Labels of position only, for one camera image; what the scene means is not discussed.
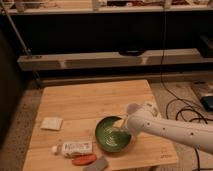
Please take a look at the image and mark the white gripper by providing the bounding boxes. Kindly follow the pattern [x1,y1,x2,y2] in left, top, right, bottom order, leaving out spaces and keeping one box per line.
[113,113,145,136]

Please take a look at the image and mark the green ceramic bowl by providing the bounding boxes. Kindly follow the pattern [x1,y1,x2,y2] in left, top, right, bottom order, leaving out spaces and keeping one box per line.
[95,116,131,153]

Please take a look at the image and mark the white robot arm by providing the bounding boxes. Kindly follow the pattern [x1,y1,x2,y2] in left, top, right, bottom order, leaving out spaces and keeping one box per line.
[113,108,213,155]

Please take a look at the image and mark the grey sponge block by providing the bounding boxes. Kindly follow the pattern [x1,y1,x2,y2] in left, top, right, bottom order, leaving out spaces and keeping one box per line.
[83,157,108,171]

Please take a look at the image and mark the orange carrot toy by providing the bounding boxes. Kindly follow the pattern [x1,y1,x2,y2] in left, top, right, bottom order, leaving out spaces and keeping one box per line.
[72,154,97,166]

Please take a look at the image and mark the wooden table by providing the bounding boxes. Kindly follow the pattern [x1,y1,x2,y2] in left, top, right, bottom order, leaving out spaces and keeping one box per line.
[23,80,178,171]

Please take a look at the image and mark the white lying bottle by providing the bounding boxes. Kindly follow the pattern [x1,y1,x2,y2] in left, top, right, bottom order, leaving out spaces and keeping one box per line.
[51,141,93,158]

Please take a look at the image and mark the white square napkin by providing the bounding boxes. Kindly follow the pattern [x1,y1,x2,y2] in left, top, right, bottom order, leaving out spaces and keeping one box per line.
[41,117,63,131]

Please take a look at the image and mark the black object on shelf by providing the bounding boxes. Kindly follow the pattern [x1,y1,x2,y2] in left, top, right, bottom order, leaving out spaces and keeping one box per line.
[118,50,145,56]

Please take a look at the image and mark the dark box on floor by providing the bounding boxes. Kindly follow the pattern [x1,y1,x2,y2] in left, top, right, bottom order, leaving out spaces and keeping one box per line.
[200,95,213,112]

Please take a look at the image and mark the grey metal shelf rack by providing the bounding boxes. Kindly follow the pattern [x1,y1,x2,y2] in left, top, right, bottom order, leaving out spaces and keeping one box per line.
[0,0,213,88]

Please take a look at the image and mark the black floor cable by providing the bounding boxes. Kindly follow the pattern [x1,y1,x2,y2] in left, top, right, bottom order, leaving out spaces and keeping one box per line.
[160,9,213,171]

